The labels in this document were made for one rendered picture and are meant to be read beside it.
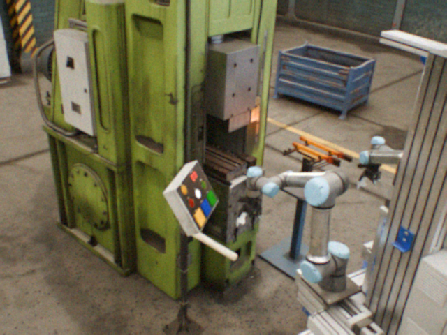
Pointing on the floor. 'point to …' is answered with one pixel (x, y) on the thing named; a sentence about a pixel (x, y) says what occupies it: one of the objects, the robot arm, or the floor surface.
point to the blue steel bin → (325, 77)
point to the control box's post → (184, 275)
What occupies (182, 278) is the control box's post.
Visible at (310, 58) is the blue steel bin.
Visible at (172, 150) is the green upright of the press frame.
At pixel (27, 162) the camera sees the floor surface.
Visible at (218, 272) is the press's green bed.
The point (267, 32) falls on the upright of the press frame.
